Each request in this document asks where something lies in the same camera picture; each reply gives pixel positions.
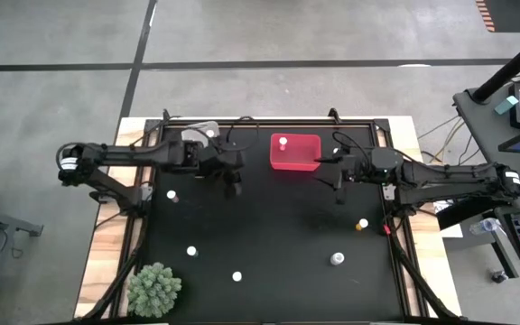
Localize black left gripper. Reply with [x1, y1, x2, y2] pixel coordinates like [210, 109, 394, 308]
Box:
[181, 136, 246, 200]

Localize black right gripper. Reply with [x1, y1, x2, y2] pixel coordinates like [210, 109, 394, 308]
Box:
[313, 150, 377, 205]

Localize red plastic bin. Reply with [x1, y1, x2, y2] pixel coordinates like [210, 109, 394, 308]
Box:
[269, 133, 323, 172]

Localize black table mat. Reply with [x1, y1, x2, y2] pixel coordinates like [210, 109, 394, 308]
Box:
[144, 121, 404, 322]

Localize green potted plant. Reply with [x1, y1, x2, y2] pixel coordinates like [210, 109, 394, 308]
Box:
[126, 262, 183, 319]

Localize grey side desk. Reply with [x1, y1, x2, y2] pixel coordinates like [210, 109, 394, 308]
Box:
[451, 80, 520, 312]

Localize clear water bottle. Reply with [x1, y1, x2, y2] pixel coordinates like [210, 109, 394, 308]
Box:
[469, 217, 504, 237]

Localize teal small box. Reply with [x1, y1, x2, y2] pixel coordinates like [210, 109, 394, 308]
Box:
[494, 95, 520, 116]

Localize black slanted pole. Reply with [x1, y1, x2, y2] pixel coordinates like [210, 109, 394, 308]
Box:
[472, 30, 520, 103]

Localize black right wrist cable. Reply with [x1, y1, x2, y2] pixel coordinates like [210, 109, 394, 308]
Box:
[330, 130, 372, 160]

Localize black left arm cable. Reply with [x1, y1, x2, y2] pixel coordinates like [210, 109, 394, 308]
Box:
[225, 116, 262, 146]

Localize yellow floor cables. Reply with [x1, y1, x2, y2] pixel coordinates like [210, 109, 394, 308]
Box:
[416, 114, 478, 166]

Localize black rig frame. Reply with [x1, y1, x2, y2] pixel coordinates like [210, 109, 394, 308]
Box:
[77, 107, 462, 325]

